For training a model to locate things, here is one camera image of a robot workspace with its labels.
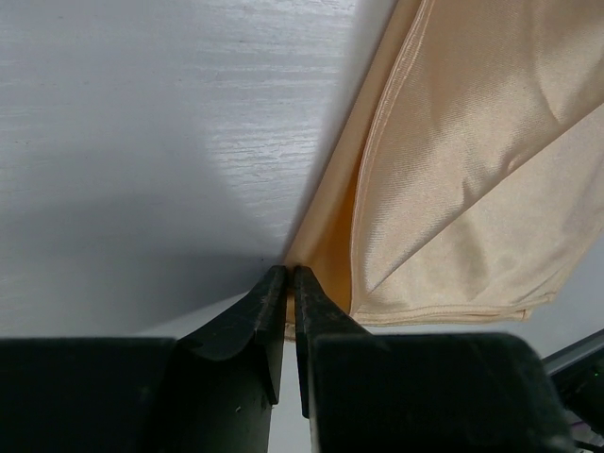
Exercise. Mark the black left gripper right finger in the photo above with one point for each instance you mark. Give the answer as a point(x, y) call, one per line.
point(448, 392)

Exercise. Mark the aluminium rail frame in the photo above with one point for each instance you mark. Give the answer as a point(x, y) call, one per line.
point(577, 373)

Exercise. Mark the peach cloth napkin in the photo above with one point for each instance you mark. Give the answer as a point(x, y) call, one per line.
point(467, 182)

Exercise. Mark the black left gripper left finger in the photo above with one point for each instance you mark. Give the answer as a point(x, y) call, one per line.
point(210, 391)

